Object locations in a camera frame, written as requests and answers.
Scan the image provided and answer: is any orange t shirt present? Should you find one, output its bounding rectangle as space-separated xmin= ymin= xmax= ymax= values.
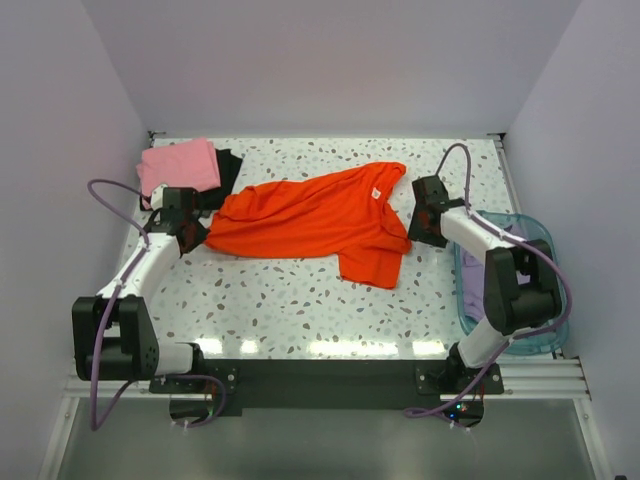
xmin=205 ymin=162 xmax=411 ymax=289

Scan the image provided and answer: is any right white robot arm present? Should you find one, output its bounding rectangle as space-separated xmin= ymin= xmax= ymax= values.
xmin=409 ymin=175 xmax=564 ymax=393

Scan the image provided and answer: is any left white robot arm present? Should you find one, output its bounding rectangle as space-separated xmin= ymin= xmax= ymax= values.
xmin=71 ymin=186 xmax=208 ymax=392

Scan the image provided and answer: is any folded pink t shirt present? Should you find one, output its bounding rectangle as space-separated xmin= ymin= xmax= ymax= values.
xmin=136 ymin=138 xmax=221 ymax=197

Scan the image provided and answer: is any folded black t shirt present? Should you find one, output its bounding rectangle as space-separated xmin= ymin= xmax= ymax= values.
xmin=138 ymin=147 xmax=245 ymax=214

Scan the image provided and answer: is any lavender t shirt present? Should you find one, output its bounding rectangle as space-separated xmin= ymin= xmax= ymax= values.
xmin=459 ymin=224 xmax=529 ymax=321

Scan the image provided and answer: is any teal plastic basket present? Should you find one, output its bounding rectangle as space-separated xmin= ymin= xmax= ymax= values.
xmin=453 ymin=210 xmax=570 ymax=356

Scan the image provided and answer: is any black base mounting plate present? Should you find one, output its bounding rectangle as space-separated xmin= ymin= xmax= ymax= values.
xmin=149 ymin=359 xmax=476 ymax=416

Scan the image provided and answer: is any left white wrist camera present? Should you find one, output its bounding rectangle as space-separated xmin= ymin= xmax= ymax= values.
xmin=148 ymin=183 xmax=168 ymax=211

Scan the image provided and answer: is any aluminium frame rail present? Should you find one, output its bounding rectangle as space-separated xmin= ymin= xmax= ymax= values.
xmin=63 ymin=358 xmax=591 ymax=400

